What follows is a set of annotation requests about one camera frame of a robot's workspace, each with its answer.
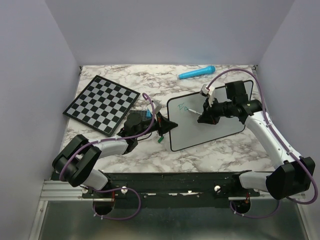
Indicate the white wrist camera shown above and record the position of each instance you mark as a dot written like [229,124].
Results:
[157,106]
[208,92]

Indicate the black and silver chessboard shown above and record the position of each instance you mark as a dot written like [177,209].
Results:
[102,105]

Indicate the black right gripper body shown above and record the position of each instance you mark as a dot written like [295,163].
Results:
[216,111]

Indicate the blue lego brick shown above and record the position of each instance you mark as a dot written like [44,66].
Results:
[148,113]

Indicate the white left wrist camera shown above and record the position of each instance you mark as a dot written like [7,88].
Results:
[157,106]

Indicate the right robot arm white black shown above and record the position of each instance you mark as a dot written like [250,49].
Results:
[292,171]

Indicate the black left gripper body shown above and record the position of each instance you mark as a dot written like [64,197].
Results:
[159,126]

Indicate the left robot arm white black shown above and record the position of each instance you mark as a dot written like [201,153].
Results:
[75,163]

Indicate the green marker cap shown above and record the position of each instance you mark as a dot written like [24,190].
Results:
[160,139]

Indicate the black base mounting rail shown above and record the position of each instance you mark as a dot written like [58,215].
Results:
[171,190]

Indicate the blue toy microphone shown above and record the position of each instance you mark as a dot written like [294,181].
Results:
[198,72]

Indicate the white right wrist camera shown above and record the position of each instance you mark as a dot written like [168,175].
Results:
[208,92]

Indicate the green whiteboard marker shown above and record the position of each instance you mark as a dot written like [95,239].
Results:
[195,112]

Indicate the dark grey lego baseplate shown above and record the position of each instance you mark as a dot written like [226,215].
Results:
[142,113]

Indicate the aluminium extrusion frame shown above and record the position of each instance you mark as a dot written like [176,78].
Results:
[60,191]

